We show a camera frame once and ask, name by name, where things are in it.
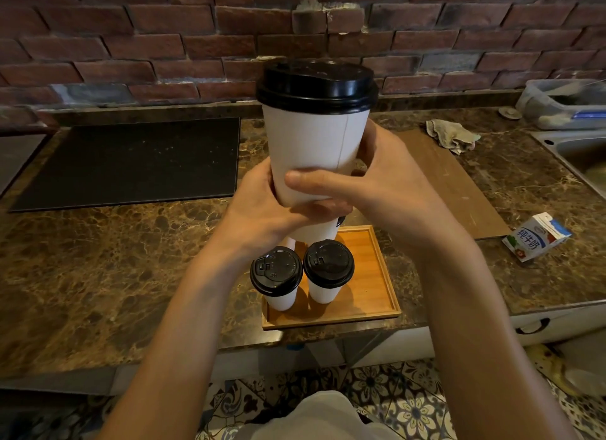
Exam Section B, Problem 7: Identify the person's left hand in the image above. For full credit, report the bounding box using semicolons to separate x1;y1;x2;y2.
210;158;354;268

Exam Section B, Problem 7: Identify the person's right hand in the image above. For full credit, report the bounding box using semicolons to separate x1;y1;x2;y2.
283;120;476;263

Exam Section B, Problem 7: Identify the square wooden tray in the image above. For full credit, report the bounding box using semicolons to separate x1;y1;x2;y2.
261;224;403;331

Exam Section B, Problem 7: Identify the person's right forearm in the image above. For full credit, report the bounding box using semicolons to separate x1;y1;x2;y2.
416;241;581;440

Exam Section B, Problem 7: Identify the person's left forearm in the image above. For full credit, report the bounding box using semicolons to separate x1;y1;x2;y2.
97;250;252;440

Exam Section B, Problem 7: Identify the person's light grey clothing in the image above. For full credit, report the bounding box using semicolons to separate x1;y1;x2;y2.
234;391;403;440

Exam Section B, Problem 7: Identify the brown flat board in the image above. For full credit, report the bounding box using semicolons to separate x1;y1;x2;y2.
395;129;513;241

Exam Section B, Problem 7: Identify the crumpled beige rag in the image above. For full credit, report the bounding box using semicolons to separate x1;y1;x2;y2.
424;118;482;156

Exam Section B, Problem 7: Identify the black rubber mat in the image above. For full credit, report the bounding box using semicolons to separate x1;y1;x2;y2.
9;117;241;213

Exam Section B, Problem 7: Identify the white blue milk carton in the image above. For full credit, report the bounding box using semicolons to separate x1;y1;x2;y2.
501;211;573;265

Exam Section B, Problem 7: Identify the clear plastic container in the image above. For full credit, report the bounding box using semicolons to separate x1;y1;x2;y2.
515;78;606;131

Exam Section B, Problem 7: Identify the steel sink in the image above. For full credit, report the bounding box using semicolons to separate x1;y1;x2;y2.
530;129;606;200

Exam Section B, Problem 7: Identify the white drawer front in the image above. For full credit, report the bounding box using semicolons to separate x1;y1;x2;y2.
513;304;606;348

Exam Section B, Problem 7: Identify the yellow slipper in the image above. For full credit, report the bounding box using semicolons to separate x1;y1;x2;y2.
524;343;584;399

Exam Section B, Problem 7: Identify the grey metal panel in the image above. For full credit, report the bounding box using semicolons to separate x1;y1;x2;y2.
0;133;49;197

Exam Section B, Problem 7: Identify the white plastic bag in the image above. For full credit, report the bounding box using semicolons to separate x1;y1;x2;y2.
554;330;606;399

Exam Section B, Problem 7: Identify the black drawer handle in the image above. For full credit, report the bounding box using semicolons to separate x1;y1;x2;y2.
514;317;552;336

